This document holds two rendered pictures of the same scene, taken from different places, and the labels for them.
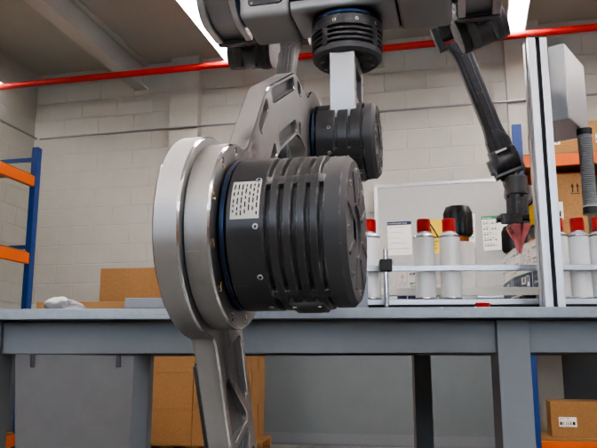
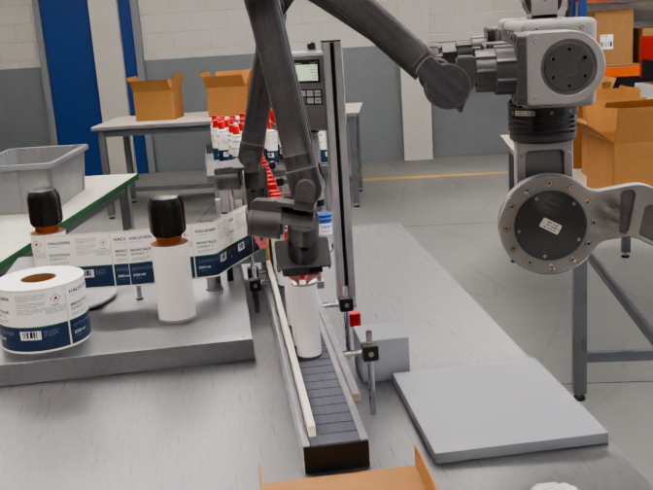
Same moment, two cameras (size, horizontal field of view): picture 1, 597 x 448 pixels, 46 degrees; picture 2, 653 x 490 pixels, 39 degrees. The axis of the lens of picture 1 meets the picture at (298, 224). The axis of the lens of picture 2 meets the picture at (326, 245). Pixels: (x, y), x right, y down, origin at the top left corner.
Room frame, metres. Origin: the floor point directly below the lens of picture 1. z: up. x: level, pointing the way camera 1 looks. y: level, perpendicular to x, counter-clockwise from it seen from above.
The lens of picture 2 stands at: (1.96, 1.66, 1.56)
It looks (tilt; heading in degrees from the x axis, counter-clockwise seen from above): 14 degrees down; 262
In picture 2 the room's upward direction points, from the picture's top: 4 degrees counter-clockwise
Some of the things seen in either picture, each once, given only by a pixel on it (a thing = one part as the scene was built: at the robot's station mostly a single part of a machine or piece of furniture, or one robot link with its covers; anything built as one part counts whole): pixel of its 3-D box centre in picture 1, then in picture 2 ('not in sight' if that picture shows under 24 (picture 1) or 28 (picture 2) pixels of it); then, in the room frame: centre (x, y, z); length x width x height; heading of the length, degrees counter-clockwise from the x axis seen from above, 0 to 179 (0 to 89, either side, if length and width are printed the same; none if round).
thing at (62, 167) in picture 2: not in sight; (32, 179); (2.69, -2.70, 0.91); 0.60 x 0.40 x 0.22; 80
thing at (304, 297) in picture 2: not in sight; (305, 308); (1.76, -0.12, 0.98); 0.05 x 0.05 x 0.20
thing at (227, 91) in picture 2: not in sight; (229, 92); (1.58, -6.22, 0.96); 0.44 x 0.44 x 0.37; 74
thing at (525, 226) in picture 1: (513, 236); not in sight; (1.81, -0.56, 1.05); 0.07 x 0.07 x 0.09; 88
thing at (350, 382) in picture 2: (398, 268); (317, 300); (1.72, -0.25, 0.95); 1.07 x 0.01 x 0.01; 88
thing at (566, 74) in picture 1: (556, 95); (305, 89); (1.66, -0.64, 1.38); 0.17 x 0.10 x 0.19; 143
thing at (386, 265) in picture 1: (385, 284); (337, 323); (1.68, -0.21, 0.91); 0.07 x 0.03 x 0.17; 178
